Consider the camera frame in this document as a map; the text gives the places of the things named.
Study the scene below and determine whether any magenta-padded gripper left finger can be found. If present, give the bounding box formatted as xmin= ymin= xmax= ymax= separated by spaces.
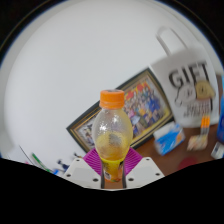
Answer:
xmin=62 ymin=147 xmax=104 ymax=189

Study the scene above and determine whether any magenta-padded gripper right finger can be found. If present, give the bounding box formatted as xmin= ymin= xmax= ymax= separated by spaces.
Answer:
xmin=122 ymin=146 xmax=165 ymax=189

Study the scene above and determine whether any orange-capped juice bottle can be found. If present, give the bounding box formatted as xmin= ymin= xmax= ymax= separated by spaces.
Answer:
xmin=91 ymin=89 xmax=134 ymax=183

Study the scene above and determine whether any dark blue pump bottle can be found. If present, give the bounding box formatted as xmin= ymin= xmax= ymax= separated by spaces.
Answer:
xmin=56 ymin=159 xmax=70 ymax=171

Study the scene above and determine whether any blue tissue pack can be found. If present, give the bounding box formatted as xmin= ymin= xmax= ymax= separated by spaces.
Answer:
xmin=153 ymin=121 xmax=186 ymax=157

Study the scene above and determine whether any white green-blue shuttlecock tube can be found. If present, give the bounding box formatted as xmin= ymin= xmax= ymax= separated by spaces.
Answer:
xmin=19 ymin=145 xmax=56 ymax=174

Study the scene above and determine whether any flat round red coaster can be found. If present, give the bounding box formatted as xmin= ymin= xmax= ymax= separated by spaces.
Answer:
xmin=178 ymin=156 xmax=199 ymax=171

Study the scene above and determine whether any small snack packet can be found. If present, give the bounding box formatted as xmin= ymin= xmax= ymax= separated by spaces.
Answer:
xmin=186 ymin=134 xmax=208 ymax=152

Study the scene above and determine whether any framed group photo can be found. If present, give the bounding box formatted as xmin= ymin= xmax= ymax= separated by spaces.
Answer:
xmin=65 ymin=67 xmax=174 ymax=154

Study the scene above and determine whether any white paper gift bag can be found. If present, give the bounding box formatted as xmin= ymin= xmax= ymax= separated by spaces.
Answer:
xmin=149 ymin=26 xmax=221 ymax=129

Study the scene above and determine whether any blue detergent bottle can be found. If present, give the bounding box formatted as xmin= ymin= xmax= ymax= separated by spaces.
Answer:
xmin=216 ymin=94 xmax=224 ymax=144

